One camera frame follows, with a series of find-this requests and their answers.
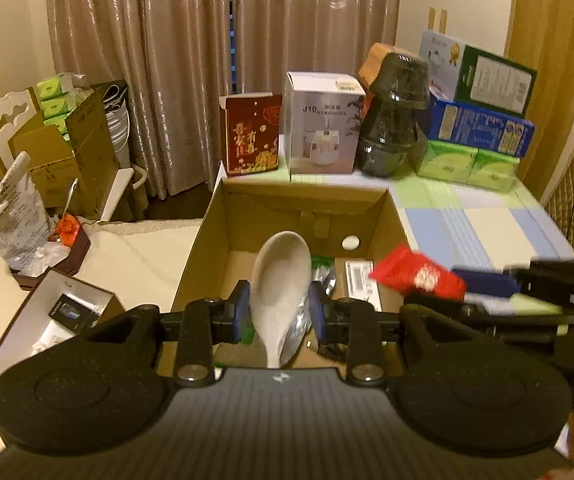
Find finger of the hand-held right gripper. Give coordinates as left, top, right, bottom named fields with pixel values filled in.
left=451, top=260, right=574, bottom=306
left=403, top=292, right=568, bottom=337

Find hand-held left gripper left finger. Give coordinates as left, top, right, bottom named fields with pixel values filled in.
left=79, top=280, right=255, bottom=388

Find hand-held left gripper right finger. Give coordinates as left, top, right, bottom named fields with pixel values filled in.
left=308, top=282, right=482, bottom=388

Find silver green foil pouch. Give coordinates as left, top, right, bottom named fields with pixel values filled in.
left=279, top=255, right=338, bottom=366

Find white green medicine box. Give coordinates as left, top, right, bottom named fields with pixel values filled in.
left=344, top=259, right=384, bottom=312

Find red snack packet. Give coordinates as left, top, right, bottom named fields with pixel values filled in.
left=369, top=242, right=468, bottom=301

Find brown cardboard box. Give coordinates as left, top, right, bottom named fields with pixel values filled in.
left=156, top=178, right=410, bottom=378

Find green tissue pack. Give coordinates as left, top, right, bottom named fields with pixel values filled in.
left=419, top=139, right=480, bottom=183
left=467, top=149, right=520, bottom=192

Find cream bed sheet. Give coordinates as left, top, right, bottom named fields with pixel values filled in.
left=0, top=219, right=202, bottom=411

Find blue printed box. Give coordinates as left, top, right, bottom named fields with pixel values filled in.
left=427, top=92, right=536, bottom=158

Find small black device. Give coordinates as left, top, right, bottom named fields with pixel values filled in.
left=47, top=292, right=102, bottom=333

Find dark red box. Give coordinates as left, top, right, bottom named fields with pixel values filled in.
left=9, top=212, right=92, bottom=292

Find red gold box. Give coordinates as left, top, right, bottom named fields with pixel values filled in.
left=218, top=92, right=284, bottom=177

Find dark green jar stack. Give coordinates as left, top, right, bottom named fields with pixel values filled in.
left=356, top=52, right=430, bottom=178

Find white humidifier box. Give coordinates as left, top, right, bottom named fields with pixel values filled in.
left=281, top=71, right=366, bottom=176

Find orange packet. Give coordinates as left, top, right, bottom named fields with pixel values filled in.
left=57, top=212, right=81, bottom=247

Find dark green printed box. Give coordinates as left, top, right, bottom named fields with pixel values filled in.
left=454, top=45, right=538, bottom=117

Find white open box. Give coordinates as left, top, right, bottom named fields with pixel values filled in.
left=0, top=267, right=128, bottom=380

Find stack of white buckets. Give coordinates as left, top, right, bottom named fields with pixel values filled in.
left=102, top=85, right=132, bottom=168

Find yellow curtain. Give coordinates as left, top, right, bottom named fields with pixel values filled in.
left=504, top=0, right=574, bottom=196

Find white flower print box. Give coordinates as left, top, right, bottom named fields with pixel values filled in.
left=419, top=30, right=472, bottom=103

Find brown carton with flap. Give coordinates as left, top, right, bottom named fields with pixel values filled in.
left=13, top=125, right=80, bottom=211

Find orange brown box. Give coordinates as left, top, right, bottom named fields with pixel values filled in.
left=358, top=42, right=400, bottom=93

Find silver printed bag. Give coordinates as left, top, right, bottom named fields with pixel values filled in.
left=0, top=150, right=52, bottom=271

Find shiny brown curtain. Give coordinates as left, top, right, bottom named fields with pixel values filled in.
left=44, top=0, right=240, bottom=198
left=232, top=0, right=402, bottom=106

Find bundle of green tissue packs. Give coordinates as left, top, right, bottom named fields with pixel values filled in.
left=36, top=72, right=94, bottom=143

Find white carved chair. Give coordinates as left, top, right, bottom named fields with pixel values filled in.
left=0, top=87, right=45, bottom=176

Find metal spoon handle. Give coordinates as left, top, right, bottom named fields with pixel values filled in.
left=62, top=177, right=80, bottom=221

